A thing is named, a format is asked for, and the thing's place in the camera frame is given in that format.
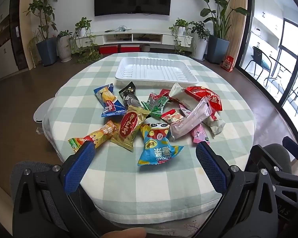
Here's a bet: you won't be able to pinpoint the small red white snack packet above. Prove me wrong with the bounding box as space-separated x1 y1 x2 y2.
161 109 184 125

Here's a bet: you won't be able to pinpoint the blue roll cake packet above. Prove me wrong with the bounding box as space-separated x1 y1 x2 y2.
94 83 126 118

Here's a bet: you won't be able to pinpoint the large-leaf plant in blue pot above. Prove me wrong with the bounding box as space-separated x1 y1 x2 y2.
188 0 250 64

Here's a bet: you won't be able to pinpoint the black snack packet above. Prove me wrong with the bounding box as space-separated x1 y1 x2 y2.
118 81 141 110

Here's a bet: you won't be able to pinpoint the red paper bag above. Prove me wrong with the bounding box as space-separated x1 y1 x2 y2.
221 55 235 73

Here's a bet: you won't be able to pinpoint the tall plant in blue pot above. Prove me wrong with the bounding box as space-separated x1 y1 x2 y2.
23 0 58 66

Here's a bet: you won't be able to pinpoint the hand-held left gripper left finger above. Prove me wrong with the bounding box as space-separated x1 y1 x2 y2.
12 141 100 238

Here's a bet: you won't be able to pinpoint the orange cartoon snack packet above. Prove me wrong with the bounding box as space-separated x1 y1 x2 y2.
68 120 120 153

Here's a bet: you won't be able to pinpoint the white plastic tray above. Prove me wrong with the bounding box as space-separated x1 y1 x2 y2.
115 57 198 87

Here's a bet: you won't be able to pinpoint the white television cabinet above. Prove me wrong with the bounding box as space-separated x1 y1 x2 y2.
76 30 197 48

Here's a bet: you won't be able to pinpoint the blue panda snack packet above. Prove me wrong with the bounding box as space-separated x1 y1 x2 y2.
137 123 184 166

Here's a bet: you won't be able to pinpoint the cables on cabinet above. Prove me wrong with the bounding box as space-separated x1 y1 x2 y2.
104 25 133 33

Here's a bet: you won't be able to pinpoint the large red snack packet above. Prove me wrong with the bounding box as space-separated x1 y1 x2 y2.
185 85 224 119

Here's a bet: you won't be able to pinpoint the person's left hand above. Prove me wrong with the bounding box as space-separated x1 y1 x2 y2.
99 229 147 238

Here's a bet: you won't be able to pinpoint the trailing plant in white pot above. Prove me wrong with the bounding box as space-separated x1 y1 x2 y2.
72 17 101 64
168 18 190 55

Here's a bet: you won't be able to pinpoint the white round object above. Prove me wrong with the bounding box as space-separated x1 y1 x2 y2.
33 98 55 124

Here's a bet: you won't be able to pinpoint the translucent pink snack packet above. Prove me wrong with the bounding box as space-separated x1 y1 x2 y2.
169 97 212 142

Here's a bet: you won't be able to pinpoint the green snack packet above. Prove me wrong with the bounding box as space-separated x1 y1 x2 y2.
141 89 171 118

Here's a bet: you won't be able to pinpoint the green checked tablecloth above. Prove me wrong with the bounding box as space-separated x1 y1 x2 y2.
43 52 256 220

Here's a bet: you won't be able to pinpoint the plant in ribbed white pot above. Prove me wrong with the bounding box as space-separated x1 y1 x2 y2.
56 30 73 63

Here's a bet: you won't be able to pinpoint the gold and red snack packet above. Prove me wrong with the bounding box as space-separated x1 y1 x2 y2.
110 105 151 152

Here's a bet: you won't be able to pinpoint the dark wooden cabinet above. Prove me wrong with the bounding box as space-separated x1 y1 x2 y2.
0 0 28 86

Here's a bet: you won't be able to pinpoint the black balcony table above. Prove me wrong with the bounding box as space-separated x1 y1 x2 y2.
263 56 292 91

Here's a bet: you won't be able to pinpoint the beige curtain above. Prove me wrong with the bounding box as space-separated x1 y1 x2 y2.
225 0 249 63

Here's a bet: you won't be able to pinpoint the pink cartoon snack packet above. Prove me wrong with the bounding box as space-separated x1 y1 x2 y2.
179 104 210 146

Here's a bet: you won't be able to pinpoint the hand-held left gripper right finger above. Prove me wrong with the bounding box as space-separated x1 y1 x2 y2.
196 141 286 238

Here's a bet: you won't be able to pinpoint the beige long snack packet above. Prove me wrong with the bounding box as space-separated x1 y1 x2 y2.
169 83 225 136

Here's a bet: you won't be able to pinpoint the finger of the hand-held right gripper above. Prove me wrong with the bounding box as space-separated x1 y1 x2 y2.
246 144 277 176
282 136 298 163

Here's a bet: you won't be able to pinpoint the bushy plant in white pot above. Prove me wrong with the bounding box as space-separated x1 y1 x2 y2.
188 20 211 61

